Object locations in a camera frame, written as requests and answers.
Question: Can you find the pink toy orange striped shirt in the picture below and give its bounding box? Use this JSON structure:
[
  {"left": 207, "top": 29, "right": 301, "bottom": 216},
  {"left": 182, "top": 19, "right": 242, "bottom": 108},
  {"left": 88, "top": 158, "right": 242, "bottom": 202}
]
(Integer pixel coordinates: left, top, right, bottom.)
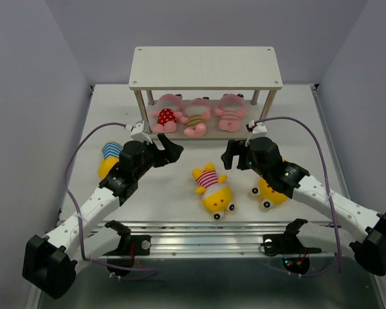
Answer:
[{"left": 180, "top": 97, "right": 211, "bottom": 138}]

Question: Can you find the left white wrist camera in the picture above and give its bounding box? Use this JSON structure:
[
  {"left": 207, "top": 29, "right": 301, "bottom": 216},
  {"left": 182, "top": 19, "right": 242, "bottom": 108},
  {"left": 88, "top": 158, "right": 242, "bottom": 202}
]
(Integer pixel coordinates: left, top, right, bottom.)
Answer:
[{"left": 125, "top": 120, "right": 151, "bottom": 142}]

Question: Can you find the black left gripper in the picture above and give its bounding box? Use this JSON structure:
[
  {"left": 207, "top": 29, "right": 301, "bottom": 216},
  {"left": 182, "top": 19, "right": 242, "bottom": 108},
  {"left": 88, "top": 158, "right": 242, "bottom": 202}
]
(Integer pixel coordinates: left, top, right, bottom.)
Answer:
[{"left": 134, "top": 133, "right": 183, "bottom": 180}]

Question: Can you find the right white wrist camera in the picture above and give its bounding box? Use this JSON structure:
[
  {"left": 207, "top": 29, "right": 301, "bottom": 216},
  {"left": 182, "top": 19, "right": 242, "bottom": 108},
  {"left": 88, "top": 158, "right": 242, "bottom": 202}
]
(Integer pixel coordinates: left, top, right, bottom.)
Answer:
[{"left": 246, "top": 120, "right": 268, "bottom": 139}]

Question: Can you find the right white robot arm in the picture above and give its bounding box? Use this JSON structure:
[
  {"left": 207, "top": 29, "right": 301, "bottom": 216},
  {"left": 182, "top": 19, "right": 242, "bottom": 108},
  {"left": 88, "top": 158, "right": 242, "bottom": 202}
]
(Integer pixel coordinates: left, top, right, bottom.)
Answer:
[{"left": 221, "top": 137, "right": 386, "bottom": 276}]

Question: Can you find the yellow toy blue striped shirt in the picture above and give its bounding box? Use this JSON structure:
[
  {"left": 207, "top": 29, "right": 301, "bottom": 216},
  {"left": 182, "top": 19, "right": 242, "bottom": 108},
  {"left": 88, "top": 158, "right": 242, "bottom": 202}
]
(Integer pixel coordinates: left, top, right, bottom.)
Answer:
[{"left": 98, "top": 142, "right": 123, "bottom": 180}]

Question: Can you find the white two-tier wooden shelf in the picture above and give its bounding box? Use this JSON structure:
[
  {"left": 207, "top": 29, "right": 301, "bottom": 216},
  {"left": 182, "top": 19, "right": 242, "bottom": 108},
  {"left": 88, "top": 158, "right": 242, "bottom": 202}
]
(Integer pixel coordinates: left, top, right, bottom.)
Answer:
[{"left": 129, "top": 46, "right": 282, "bottom": 140}]

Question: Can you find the pink toy red polka-dot shirt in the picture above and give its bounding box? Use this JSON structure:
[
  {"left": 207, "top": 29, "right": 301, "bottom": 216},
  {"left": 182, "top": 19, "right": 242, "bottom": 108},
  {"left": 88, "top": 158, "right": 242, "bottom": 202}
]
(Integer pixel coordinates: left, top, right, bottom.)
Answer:
[{"left": 151, "top": 93, "right": 183, "bottom": 133}]

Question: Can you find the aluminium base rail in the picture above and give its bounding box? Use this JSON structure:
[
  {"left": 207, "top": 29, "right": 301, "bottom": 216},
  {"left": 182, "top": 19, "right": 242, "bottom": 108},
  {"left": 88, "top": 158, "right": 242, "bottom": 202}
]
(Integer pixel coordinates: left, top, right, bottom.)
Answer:
[{"left": 54, "top": 220, "right": 358, "bottom": 258}]

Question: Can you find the yellow toy pink striped shirt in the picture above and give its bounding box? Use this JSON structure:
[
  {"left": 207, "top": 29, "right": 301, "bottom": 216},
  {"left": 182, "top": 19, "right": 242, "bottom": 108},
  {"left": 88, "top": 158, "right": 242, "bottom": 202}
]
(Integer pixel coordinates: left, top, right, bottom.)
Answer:
[{"left": 192, "top": 163, "right": 235, "bottom": 221}]

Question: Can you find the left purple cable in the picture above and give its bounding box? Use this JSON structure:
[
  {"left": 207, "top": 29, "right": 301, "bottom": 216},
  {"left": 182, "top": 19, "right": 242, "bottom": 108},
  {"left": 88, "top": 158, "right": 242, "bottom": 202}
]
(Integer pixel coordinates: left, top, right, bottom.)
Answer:
[{"left": 64, "top": 122, "right": 158, "bottom": 281}]

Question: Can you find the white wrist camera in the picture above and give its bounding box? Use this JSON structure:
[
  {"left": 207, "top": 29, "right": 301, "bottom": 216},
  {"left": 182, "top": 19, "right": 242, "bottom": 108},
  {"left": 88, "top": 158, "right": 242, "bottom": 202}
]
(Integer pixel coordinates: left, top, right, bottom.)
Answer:
[
  {"left": 125, "top": 120, "right": 151, "bottom": 142},
  {"left": 246, "top": 120, "right": 268, "bottom": 139}
]

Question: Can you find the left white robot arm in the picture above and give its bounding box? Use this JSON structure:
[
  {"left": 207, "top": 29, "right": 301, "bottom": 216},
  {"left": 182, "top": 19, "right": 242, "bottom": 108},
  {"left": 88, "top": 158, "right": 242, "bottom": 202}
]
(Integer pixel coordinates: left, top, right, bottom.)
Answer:
[{"left": 22, "top": 133, "right": 183, "bottom": 299}]

